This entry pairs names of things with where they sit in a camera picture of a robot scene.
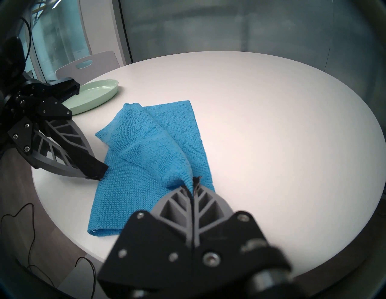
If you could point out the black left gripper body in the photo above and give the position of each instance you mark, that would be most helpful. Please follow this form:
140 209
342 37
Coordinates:
27 96

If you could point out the white chair with metal legs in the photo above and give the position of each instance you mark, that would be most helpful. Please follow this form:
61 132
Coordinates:
102 58

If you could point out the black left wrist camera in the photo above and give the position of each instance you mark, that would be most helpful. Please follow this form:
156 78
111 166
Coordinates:
12 60

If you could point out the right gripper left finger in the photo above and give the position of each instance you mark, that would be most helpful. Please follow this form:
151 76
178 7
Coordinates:
150 247

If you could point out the pale green plate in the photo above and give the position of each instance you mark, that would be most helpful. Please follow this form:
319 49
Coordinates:
93 95

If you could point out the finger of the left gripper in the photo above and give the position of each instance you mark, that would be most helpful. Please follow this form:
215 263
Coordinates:
42 150
75 135

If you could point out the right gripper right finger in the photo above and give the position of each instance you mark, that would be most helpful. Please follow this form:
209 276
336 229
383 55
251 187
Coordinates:
229 241

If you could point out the blue microfibre napkin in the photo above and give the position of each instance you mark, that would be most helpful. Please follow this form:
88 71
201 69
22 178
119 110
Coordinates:
144 168

